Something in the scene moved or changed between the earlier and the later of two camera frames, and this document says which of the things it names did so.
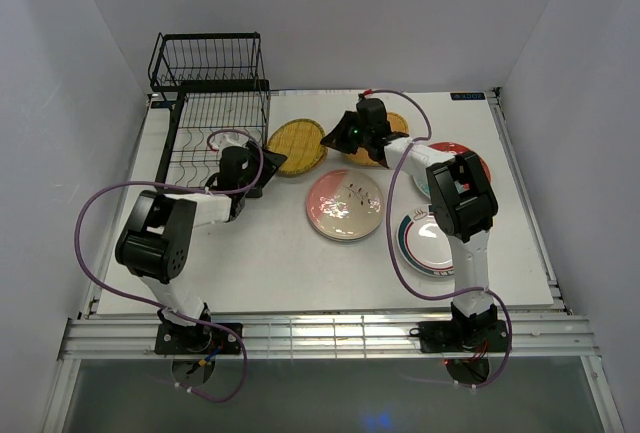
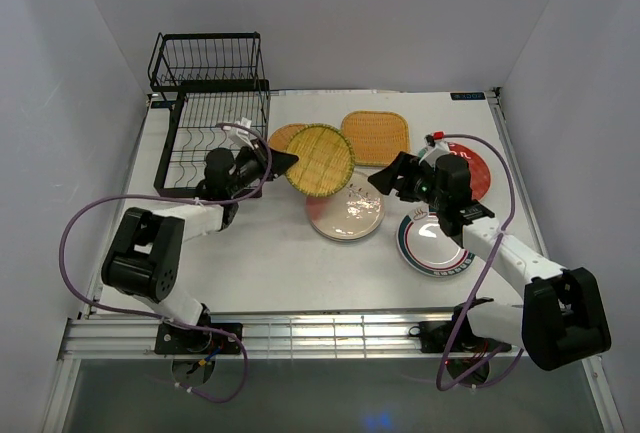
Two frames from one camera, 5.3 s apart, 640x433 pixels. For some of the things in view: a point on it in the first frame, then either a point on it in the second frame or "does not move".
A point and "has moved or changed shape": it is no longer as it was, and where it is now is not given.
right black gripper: x=336 y=139 to x=387 y=178
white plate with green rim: x=423 y=244 does not move
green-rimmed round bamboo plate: x=299 y=141 has moved or changed shape
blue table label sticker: x=468 y=96 does not move
